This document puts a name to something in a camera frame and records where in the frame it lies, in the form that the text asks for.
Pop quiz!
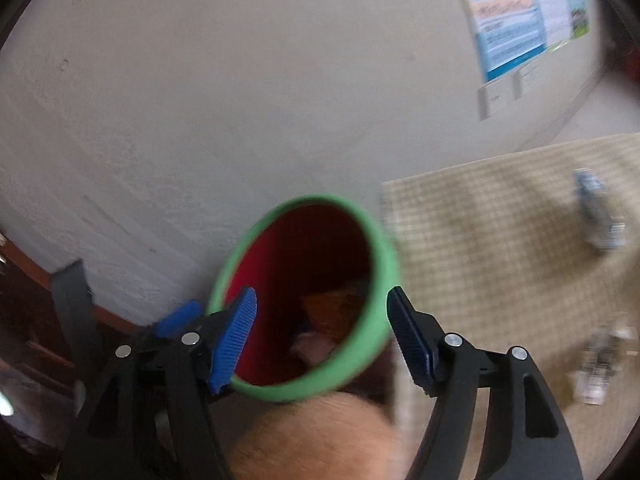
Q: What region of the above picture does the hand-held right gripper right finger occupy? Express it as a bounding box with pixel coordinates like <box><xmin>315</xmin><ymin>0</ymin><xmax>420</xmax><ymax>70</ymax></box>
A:
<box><xmin>387</xmin><ymin>286</ymin><xmax>583</xmax><ymax>480</ymax></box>

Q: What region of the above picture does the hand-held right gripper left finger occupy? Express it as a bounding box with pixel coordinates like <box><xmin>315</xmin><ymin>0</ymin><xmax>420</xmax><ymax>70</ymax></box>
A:
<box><xmin>57</xmin><ymin>287</ymin><xmax>258</xmax><ymax>480</ymax></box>

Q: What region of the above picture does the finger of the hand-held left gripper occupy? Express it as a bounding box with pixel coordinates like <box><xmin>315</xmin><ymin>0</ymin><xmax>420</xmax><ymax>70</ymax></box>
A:
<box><xmin>150</xmin><ymin>300</ymin><xmax>206</xmax><ymax>341</ymax></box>
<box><xmin>50</xmin><ymin>259</ymin><xmax>98</xmax><ymax>376</ymax></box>

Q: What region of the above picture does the red bin with green rim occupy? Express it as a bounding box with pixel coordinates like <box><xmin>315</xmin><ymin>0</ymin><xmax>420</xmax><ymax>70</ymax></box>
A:
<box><xmin>206</xmin><ymin>194</ymin><xmax>401</xmax><ymax>405</ymax></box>

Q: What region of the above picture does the dark wooden furniture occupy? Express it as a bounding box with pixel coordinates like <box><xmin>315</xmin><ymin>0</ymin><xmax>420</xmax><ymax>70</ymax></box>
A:
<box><xmin>0</xmin><ymin>230</ymin><xmax>151</xmax><ymax>480</ymax></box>

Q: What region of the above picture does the pale crumpled wrapper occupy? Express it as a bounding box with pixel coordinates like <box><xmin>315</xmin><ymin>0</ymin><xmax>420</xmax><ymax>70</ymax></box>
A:
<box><xmin>290</xmin><ymin>332</ymin><xmax>341</xmax><ymax>366</ymax></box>

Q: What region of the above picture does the orange wrapper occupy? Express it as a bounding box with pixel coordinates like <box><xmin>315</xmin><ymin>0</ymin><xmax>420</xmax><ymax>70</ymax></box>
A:
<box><xmin>300</xmin><ymin>290</ymin><xmax>368</xmax><ymax>343</ymax></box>

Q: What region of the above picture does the tan plush blanket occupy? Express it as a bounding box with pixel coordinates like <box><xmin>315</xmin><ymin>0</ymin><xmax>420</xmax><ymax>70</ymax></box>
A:
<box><xmin>232</xmin><ymin>391</ymin><xmax>401</xmax><ymax>480</ymax></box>

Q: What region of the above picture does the beige checkered tablecloth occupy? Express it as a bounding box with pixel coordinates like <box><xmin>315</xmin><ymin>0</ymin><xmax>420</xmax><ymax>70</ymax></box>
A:
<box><xmin>380</xmin><ymin>132</ymin><xmax>640</xmax><ymax>480</ymax></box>

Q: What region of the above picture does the crumpled clear wrapper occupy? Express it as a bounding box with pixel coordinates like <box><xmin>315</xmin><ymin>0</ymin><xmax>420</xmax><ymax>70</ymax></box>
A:
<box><xmin>572</xmin><ymin>312</ymin><xmax>636</xmax><ymax>406</ymax></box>

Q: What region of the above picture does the crumpled blue white carton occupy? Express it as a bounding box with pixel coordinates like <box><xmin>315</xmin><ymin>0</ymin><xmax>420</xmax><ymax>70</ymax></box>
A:
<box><xmin>572</xmin><ymin>169</ymin><xmax>626</xmax><ymax>251</ymax></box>

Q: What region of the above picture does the white wall socket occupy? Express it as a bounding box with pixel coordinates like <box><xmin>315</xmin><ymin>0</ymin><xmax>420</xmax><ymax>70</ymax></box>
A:
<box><xmin>512</xmin><ymin>62</ymin><xmax>541</xmax><ymax>98</ymax></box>
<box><xmin>477</xmin><ymin>82</ymin><xmax>516</xmax><ymax>121</ymax></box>

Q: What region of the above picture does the wall poster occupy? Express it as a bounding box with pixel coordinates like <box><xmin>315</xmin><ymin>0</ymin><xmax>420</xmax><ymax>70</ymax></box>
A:
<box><xmin>447</xmin><ymin>0</ymin><xmax>593</xmax><ymax>83</ymax></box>

